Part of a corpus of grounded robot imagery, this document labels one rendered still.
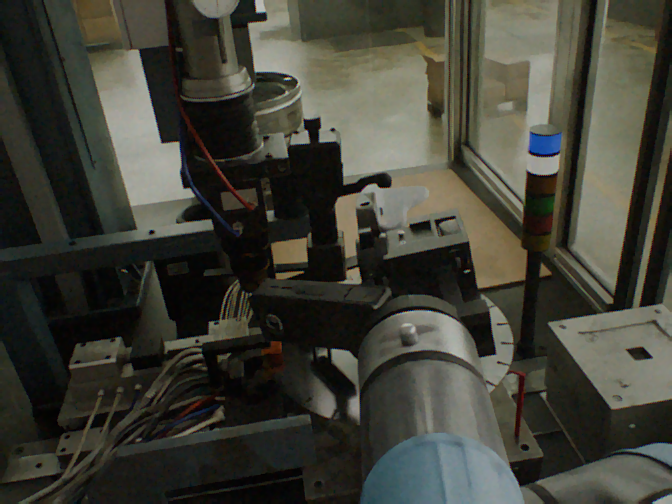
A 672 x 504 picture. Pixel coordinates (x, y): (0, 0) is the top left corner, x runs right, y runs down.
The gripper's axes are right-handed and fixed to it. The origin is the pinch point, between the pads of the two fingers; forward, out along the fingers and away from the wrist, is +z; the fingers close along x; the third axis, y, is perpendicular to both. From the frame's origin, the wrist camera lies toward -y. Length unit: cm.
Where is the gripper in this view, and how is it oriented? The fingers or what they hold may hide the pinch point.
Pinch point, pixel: (372, 215)
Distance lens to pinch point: 57.1
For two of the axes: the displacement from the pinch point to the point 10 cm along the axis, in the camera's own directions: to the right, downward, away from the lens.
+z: 0.1, -5.1, 8.6
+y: 9.7, -2.1, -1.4
